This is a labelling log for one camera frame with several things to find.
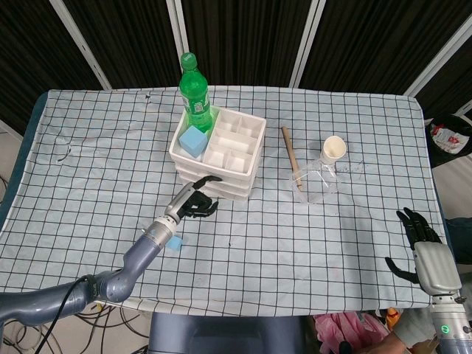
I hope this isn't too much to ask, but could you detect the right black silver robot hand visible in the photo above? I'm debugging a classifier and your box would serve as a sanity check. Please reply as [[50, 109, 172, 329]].
[[384, 206, 462, 296]]

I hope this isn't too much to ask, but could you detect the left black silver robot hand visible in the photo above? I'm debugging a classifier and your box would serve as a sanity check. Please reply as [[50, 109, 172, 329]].
[[163, 175, 223, 224]]

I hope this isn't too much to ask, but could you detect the clear plastic drawer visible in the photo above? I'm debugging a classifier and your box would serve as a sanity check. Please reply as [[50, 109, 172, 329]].
[[182, 182, 254, 201], [178, 170, 256, 191]]

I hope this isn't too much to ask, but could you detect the white plastic drawer organizer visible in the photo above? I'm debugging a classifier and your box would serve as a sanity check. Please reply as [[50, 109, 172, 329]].
[[168, 105, 267, 201]]

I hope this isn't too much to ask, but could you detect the large blue foam cube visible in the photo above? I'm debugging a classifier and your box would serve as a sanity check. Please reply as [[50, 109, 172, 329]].
[[178, 125, 209, 161]]

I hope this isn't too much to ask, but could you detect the white cloth glove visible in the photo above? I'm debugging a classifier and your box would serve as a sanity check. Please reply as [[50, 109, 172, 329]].
[[391, 309, 438, 350]]

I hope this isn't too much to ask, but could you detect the white black checked tablecloth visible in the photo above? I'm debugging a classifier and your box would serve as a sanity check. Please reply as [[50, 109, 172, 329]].
[[0, 86, 447, 318]]

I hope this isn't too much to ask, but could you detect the green plastic soda bottle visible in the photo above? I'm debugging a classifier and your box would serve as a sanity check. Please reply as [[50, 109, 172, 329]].
[[178, 52, 216, 131]]

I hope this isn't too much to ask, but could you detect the black bag with red print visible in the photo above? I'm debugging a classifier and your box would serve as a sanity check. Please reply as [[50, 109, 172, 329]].
[[423, 114, 472, 169]]

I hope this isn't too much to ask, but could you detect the pink plastic bag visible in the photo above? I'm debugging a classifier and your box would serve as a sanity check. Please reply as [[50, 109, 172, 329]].
[[313, 312, 388, 354]]

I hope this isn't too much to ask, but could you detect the brown wooden stick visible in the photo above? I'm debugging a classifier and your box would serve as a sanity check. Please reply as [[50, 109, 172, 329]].
[[281, 126, 304, 192]]

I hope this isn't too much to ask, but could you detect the clear plastic container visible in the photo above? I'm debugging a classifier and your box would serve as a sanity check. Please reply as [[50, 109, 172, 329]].
[[292, 162, 341, 204]]

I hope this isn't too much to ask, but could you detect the dark blue robot torso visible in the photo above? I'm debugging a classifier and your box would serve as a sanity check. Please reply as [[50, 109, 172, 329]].
[[149, 312, 322, 354]]

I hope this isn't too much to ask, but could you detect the white paper cup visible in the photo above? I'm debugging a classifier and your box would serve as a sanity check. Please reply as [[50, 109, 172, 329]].
[[319, 135, 348, 166]]

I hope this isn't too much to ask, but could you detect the black floor cable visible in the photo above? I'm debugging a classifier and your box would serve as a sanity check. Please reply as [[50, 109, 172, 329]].
[[84, 305, 148, 354]]

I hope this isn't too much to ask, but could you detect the black folding screen white frame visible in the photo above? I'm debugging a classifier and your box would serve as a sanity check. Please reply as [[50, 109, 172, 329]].
[[0, 0, 472, 126]]

